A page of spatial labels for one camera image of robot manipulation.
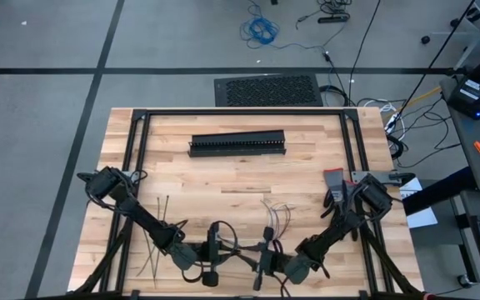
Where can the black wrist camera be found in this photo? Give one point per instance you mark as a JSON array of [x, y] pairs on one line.
[[267, 262], [213, 254]]

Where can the black power strip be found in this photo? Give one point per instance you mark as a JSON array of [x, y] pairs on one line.
[[333, 18]]

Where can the black perforated floor mat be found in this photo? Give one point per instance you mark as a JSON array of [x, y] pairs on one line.
[[269, 89]]

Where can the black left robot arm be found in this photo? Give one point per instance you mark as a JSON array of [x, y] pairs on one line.
[[140, 214]]

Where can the grey side desk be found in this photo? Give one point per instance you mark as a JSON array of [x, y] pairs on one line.
[[469, 141]]

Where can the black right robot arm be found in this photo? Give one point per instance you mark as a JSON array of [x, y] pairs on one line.
[[336, 231]]

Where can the grey keyboard cart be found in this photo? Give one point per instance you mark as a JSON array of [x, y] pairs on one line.
[[440, 250]]

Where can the black zip tie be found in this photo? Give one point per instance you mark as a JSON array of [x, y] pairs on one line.
[[158, 208], [145, 263], [166, 208]]

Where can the black desktop device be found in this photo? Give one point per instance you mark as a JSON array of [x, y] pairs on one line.
[[469, 93]]

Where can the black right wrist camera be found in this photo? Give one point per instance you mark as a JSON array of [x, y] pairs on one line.
[[267, 262]]

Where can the white paper sheet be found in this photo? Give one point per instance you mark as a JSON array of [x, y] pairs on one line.
[[422, 218]]

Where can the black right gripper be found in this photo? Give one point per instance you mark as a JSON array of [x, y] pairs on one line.
[[294, 268]]

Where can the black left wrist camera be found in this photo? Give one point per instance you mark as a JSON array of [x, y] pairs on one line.
[[213, 254]]

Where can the dark blue padded bar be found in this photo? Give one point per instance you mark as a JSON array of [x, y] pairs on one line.
[[440, 191]]

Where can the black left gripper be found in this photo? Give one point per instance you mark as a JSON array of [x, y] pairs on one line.
[[186, 256]]

